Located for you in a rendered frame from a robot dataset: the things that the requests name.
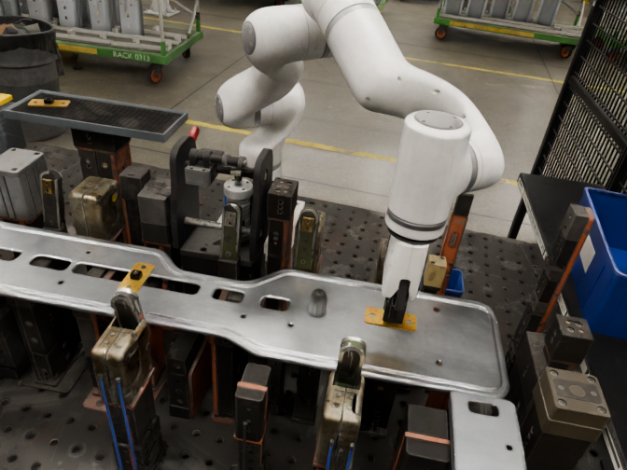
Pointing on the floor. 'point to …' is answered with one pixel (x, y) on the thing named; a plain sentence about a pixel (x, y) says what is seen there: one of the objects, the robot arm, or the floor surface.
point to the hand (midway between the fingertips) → (394, 307)
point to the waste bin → (30, 66)
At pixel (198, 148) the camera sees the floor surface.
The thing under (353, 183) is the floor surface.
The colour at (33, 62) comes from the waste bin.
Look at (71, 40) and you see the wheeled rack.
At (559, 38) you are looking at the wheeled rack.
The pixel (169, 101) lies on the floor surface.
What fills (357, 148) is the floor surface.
